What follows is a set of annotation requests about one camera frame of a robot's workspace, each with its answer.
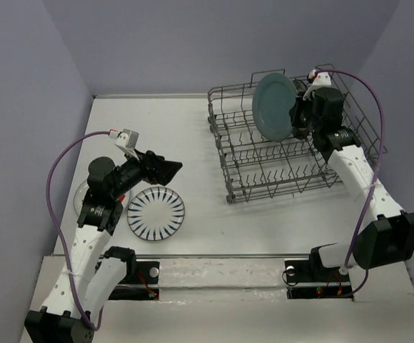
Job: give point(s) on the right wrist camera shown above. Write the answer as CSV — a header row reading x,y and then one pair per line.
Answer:
x,y
317,79

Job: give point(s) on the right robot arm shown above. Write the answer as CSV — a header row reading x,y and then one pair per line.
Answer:
x,y
385,232

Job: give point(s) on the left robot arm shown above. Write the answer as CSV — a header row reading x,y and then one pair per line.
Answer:
x,y
72,312

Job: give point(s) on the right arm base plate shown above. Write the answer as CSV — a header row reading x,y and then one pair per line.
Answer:
x,y
306,282

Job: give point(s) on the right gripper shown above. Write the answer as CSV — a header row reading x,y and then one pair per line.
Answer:
x,y
295,110

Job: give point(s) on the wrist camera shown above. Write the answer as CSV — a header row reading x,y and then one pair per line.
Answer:
x,y
125,140
317,79

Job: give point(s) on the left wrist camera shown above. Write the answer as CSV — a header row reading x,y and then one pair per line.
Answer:
x,y
125,140

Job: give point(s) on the grey wire dish rack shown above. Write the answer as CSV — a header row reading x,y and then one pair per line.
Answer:
x,y
256,168

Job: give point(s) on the blue striped white plate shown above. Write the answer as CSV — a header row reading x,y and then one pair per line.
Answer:
x,y
155,214

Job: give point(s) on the brown rimmed cream plate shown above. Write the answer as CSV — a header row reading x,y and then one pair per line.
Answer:
x,y
300,87

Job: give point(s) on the teal plate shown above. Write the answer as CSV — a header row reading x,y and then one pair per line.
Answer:
x,y
273,99

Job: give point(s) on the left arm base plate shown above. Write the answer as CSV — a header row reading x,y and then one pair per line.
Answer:
x,y
141,286

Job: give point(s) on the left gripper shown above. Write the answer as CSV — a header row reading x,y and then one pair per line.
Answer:
x,y
163,171

